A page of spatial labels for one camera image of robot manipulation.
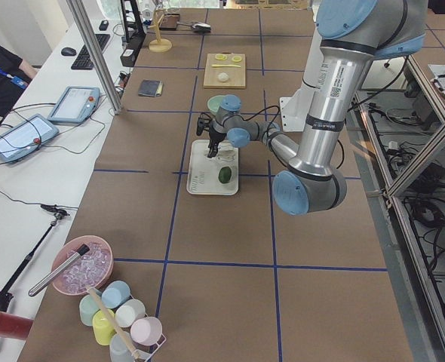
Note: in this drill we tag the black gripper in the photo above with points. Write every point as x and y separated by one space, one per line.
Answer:
216 135

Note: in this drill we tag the white steamed bun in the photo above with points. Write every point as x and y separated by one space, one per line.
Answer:
222 77

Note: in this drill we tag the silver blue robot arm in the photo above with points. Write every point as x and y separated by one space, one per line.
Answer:
353 35

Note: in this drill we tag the green ceramic bowl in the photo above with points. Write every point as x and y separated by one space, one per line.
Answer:
214 102

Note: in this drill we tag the pink bowl of ice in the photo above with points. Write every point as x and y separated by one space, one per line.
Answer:
90 270

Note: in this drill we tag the white plastic tray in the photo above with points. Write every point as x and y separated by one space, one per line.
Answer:
203 173

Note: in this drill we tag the wooden cutting board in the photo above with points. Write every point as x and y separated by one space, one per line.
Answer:
237 76

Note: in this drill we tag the wooden mug tree stand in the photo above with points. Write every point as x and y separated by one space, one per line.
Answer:
159 45

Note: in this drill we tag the silver scoop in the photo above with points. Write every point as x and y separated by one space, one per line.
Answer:
197 27

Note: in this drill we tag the black box device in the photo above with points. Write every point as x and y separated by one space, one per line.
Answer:
131 51

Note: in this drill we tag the dark brown tray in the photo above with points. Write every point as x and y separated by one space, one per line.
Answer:
169 22

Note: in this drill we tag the far teach pendant tablet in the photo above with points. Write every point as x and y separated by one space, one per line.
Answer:
76 104

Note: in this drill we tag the teach pendant tablet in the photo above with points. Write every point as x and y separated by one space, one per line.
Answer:
26 138
76 104

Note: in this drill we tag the small black device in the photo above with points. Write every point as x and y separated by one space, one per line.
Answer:
103 26

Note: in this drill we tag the silver metal tube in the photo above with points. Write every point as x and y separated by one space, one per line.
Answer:
45 281

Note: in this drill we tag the black computer mouse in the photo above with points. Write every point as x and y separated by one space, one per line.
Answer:
68 52

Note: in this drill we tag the blue plastic cup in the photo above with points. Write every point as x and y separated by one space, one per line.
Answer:
115 294

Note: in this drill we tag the white plastic cup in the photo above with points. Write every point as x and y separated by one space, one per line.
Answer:
129 312

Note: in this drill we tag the wooden stick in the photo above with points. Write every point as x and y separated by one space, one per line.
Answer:
127 341

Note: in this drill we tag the pink plastic cup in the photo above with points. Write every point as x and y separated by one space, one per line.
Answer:
146 331

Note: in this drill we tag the near teach pendant tablet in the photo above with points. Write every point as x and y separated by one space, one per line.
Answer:
26 138

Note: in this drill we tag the green plastic cup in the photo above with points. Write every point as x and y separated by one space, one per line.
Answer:
87 309

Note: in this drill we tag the yellow plastic cup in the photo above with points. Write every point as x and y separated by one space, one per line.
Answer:
102 328

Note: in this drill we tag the person in black shirt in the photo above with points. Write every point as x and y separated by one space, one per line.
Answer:
15 76

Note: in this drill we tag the grey plastic cup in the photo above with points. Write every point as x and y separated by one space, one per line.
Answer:
118 351

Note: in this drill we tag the black tripod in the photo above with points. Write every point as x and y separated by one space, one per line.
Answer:
59 213

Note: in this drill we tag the red cylinder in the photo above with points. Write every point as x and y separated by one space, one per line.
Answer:
13 326

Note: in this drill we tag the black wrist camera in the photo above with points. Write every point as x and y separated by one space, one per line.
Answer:
203 123

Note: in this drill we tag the aluminium frame post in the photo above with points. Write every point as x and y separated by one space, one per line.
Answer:
83 23

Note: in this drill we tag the white wire cup rack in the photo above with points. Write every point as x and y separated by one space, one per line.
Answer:
146 355

